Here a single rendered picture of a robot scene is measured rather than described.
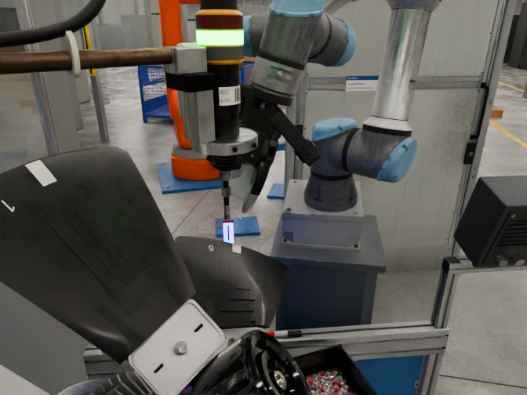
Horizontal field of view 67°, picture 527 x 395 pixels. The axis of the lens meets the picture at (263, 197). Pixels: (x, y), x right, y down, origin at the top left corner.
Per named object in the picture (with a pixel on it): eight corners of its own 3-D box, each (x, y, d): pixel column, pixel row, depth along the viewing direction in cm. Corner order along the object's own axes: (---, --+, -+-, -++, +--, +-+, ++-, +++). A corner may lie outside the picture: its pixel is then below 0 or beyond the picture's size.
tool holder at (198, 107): (197, 165, 36) (189, 48, 32) (160, 148, 40) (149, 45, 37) (272, 146, 41) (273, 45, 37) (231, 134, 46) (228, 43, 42)
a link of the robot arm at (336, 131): (325, 156, 117) (326, 110, 110) (366, 166, 109) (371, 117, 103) (301, 169, 109) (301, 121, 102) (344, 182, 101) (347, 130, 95)
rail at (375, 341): (88, 381, 96) (82, 356, 93) (92, 367, 100) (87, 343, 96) (445, 353, 104) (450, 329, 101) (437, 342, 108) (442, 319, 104)
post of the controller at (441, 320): (435, 329, 101) (450, 263, 93) (430, 321, 104) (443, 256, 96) (447, 328, 101) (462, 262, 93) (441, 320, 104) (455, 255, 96)
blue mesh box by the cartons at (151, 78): (142, 123, 699) (135, 64, 660) (171, 110, 814) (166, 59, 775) (189, 125, 683) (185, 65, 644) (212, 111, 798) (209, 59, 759)
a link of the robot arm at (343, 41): (310, 22, 74) (274, 6, 66) (365, 23, 68) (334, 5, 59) (303, 66, 76) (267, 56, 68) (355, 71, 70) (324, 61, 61)
